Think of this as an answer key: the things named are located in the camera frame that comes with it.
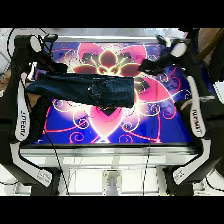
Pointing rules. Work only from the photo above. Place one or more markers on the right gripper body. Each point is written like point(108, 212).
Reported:
point(151, 66)

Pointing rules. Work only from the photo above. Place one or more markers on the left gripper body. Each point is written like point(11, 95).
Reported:
point(53, 66)

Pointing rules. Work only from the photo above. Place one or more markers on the dark blue jeans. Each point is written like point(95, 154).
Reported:
point(100, 89)

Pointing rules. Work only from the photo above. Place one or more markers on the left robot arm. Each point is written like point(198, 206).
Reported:
point(20, 100)

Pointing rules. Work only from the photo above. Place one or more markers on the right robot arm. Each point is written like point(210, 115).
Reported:
point(200, 110)

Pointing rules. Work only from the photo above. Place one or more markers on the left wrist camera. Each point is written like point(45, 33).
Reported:
point(50, 39)

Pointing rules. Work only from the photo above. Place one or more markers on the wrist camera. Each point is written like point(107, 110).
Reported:
point(50, 39)
point(164, 40)

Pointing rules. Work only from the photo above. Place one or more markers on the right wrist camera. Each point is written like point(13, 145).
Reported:
point(164, 40)

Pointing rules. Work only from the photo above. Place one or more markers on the silver frame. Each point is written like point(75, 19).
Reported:
point(113, 166)

